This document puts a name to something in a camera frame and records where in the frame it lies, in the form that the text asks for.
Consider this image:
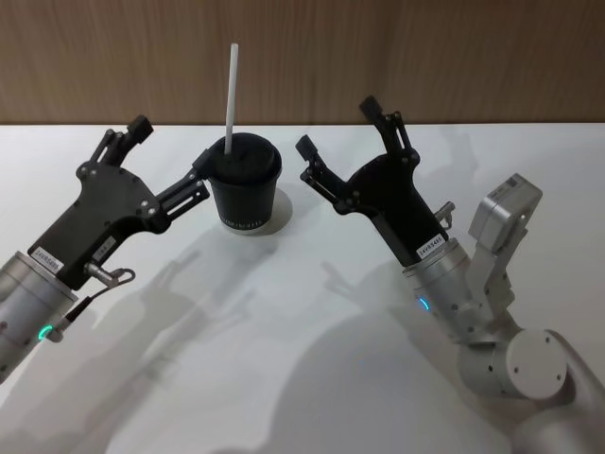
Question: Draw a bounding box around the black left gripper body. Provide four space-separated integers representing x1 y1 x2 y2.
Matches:
27 161 163 291

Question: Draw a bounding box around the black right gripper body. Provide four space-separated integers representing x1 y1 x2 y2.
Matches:
334 150 451 268

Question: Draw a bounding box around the black paper cup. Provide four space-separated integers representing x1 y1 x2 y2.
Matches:
208 133 285 236

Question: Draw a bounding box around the black plastic cup lid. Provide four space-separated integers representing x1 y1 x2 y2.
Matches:
208 133 285 184

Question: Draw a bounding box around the white drinking straw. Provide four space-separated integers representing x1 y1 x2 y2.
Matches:
223 43 239 155

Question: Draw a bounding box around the thin dark left gripper cable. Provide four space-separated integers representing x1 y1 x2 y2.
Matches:
55 264 137 333

